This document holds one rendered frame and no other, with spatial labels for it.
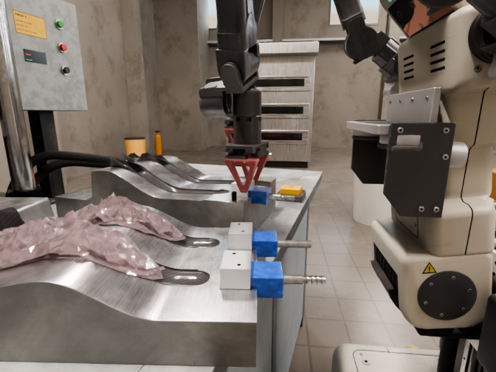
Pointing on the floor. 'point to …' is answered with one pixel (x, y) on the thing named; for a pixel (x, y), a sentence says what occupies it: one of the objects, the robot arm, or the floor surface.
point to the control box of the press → (47, 71)
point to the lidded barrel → (369, 202)
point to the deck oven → (287, 101)
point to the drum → (135, 145)
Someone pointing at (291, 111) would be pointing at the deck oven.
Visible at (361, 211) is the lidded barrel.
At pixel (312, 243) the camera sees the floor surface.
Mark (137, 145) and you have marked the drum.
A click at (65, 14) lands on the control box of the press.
